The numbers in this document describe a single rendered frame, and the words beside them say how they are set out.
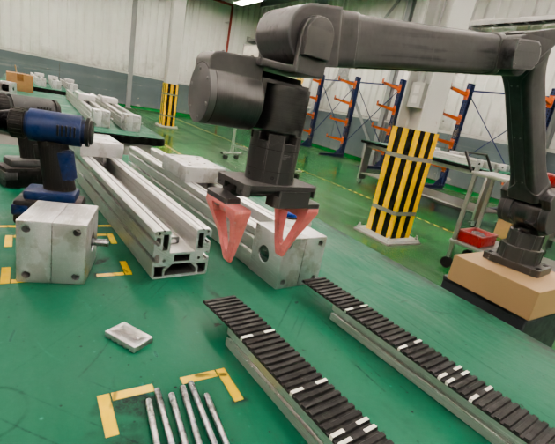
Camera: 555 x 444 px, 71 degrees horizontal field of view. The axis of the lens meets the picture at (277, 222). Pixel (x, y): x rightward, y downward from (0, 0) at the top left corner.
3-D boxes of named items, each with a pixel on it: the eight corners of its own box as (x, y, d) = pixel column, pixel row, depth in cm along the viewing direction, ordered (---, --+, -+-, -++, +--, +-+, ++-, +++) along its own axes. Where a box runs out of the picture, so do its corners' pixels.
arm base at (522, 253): (551, 272, 87) (496, 252, 96) (565, 239, 85) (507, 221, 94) (536, 278, 82) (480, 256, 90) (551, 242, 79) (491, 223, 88)
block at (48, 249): (101, 285, 60) (105, 226, 57) (15, 282, 56) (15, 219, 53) (110, 258, 69) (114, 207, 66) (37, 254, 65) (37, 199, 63)
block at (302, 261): (325, 281, 76) (336, 235, 74) (275, 289, 69) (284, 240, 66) (297, 262, 83) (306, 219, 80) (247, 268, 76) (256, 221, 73)
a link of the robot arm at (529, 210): (545, 241, 86) (521, 233, 90) (563, 196, 83) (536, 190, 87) (525, 244, 81) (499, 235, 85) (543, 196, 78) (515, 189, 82)
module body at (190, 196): (288, 263, 82) (296, 225, 79) (247, 268, 76) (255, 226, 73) (156, 172, 141) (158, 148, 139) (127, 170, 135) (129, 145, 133)
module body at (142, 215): (206, 273, 70) (212, 228, 68) (151, 279, 64) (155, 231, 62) (99, 169, 130) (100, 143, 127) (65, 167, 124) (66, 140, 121)
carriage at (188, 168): (222, 194, 104) (225, 168, 102) (183, 193, 97) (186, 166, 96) (196, 178, 116) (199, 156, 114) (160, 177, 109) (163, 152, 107)
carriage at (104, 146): (122, 168, 111) (123, 144, 109) (79, 166, 105) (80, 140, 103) (107, 156, 123) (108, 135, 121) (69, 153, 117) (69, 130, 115)
